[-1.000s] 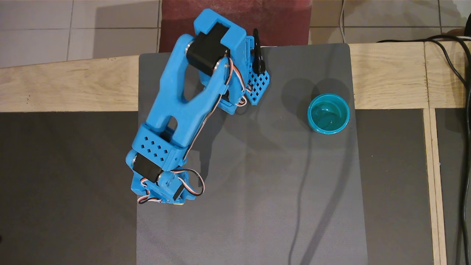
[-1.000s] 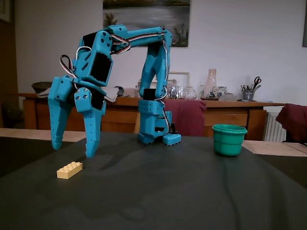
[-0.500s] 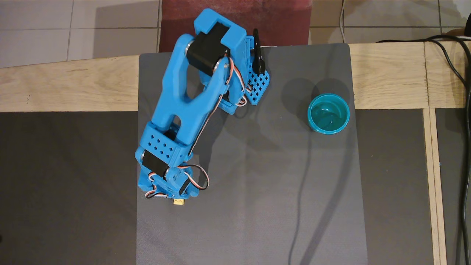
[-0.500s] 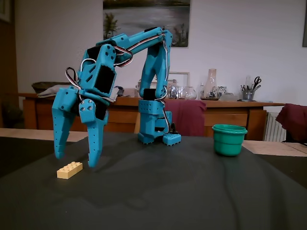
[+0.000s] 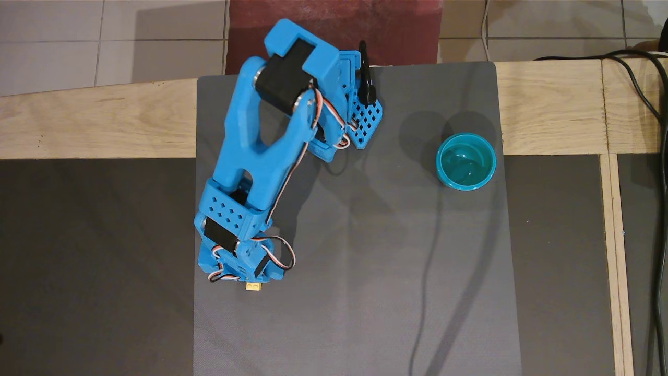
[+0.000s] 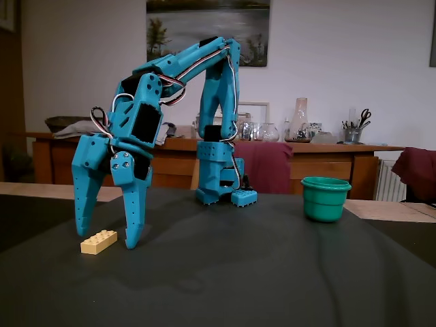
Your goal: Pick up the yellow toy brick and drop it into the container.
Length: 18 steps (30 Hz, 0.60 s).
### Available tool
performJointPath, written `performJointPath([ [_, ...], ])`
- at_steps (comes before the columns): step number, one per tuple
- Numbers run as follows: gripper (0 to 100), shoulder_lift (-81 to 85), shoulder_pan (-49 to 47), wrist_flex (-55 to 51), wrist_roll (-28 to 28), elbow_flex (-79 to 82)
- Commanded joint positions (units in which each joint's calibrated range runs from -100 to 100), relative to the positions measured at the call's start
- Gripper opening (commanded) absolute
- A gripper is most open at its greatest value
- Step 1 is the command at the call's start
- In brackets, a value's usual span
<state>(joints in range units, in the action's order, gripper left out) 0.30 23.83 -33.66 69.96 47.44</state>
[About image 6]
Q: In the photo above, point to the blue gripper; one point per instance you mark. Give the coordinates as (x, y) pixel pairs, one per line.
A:
(96, 154)

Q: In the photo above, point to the cream lego brick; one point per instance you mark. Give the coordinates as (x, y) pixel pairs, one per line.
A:
(98, 242)

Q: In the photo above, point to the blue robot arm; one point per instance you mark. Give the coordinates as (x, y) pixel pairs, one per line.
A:
(218, 98)

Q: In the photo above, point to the wooden sideboard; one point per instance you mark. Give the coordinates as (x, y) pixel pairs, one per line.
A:
(68, 160)

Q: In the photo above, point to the grey folded cloth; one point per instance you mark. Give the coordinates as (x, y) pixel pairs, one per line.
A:
(71, 131)

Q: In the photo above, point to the dark woven basket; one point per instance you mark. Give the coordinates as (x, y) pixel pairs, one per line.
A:
(61, 122)

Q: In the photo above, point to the dark grey mat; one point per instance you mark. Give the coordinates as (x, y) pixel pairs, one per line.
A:
(218, 272)

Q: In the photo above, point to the clear glass jar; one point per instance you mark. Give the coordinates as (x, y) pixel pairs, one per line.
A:
(250, 131)

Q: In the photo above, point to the chair with dark red cover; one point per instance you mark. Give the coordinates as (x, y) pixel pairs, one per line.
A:
(269, 167)

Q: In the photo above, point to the round glass bowl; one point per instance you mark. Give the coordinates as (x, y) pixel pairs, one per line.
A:
(270, 133)

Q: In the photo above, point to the lake landscape painting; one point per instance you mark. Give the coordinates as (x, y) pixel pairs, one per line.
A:
(184, 24)

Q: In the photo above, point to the tall glass carafe vase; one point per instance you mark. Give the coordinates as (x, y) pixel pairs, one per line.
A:
(299, 122)

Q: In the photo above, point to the teal plastic cup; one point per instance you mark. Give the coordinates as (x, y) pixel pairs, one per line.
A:
(323, 204)

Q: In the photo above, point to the grey stone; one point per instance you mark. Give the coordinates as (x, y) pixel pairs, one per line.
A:
(324, 138)

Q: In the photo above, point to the metal pen holder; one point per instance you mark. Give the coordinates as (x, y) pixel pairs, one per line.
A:
(352, 135)

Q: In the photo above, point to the white radiator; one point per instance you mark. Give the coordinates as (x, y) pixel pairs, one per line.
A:
(390, 180)

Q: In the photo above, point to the dark red armchair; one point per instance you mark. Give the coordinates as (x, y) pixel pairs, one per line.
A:
(417, 170)

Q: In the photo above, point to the white picture frame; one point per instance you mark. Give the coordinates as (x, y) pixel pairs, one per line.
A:
(264, 112)

